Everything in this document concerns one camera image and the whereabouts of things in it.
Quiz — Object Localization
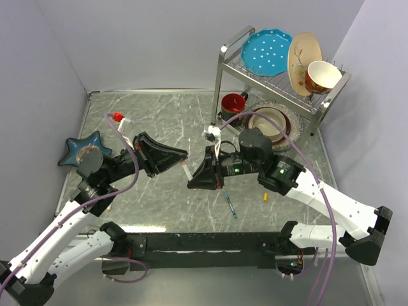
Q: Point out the steel dish rack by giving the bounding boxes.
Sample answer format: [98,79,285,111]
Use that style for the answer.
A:
[211,25,351,146]

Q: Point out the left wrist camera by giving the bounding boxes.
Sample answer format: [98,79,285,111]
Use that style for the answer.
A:
[112,112,135,133]

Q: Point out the white orange-tipped marker pen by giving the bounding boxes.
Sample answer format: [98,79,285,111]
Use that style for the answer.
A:
[183,164,193,180]

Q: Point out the blue star-shaped dish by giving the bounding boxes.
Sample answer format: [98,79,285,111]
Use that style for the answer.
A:
[58,131,112,167]

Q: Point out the red black mug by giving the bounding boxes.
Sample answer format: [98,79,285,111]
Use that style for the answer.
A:
[221,92,249,121]

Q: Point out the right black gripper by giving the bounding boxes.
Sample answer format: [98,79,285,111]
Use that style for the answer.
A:
[187,143,262,188]

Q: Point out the beige bowl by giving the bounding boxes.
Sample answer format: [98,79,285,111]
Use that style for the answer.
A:
[248,107,286,142]

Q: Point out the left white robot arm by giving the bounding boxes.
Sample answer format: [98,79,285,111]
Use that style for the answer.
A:
[1,131,188,305]

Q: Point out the blue polka-dot plate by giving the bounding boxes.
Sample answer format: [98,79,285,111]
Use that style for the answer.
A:
[240,29,293,77]

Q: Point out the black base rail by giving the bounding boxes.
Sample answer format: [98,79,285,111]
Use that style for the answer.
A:
[109,232,314,269]

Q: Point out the blue marker pen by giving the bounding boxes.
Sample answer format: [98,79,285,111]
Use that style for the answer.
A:
[224,190,238,219]

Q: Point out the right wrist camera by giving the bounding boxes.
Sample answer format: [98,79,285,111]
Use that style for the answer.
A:
[203,125,221,159]

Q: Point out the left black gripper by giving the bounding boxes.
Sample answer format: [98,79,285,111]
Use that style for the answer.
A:
[105,133,189,184]

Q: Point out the red white bowl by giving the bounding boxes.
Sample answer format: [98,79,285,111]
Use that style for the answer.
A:
[305,61,342,94]

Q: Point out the cream floral plate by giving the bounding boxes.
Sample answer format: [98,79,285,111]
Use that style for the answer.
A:
[287,32,323,97]

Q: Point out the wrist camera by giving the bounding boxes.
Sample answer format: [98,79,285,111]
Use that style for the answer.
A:
[112,112,135,133]
[203,125,221,159]

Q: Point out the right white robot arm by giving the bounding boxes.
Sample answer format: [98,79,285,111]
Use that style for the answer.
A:
[187,126,393,266]

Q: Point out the dark red plate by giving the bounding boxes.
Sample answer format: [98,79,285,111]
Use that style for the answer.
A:
[245,107,291,145]

